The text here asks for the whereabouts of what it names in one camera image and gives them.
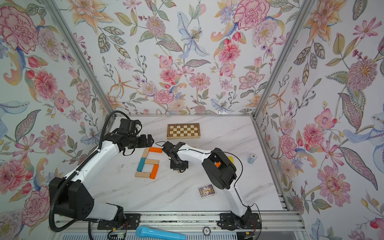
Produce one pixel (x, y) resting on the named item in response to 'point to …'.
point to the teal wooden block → (141, 164)
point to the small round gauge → (206, 231)
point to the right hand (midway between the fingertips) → (177, 166)
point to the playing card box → (206, 191)
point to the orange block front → (154, 171)
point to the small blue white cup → (252, 157)
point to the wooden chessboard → (184, 130)
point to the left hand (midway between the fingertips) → (150, 140)
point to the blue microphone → (143, 232)
